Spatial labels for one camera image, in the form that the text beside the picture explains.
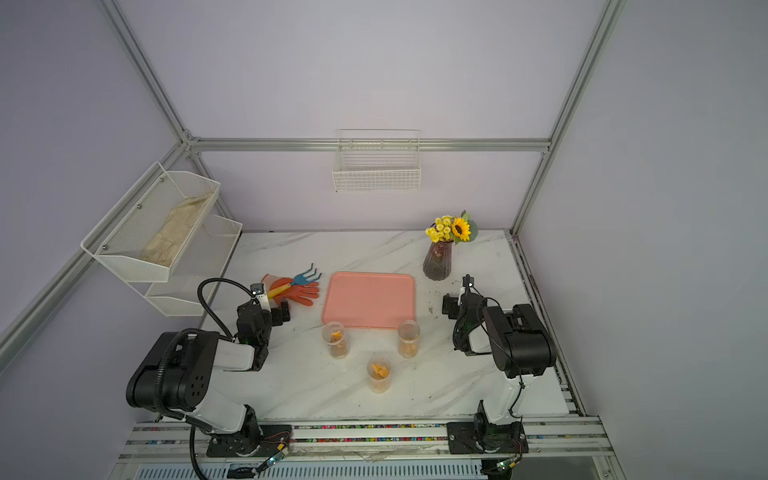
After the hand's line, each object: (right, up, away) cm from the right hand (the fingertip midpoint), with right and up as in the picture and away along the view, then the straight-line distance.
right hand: (457, 294), depth 99 cm
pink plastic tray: (-30, -2, +2) cm, 30 cm away
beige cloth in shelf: (-81, +20, -19) cm, 86 cm away
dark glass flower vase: (-7, +11, -1) cm, 13 cm away
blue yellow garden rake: (-55, +4, +7) cm, 56 cm away
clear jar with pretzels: (-40, -10, -13) cm, 43 cm away
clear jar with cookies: (-17, -12, -11) cm, 24 cm away
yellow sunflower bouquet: (-4, +21, -12) cm, 24 cm away
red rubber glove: (-54, 0, +2) cm, 54 cm away
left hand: (-62, -2, -5) cm, 63 cm away
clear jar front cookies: (-26, -19, -21) cm, 38 cm away
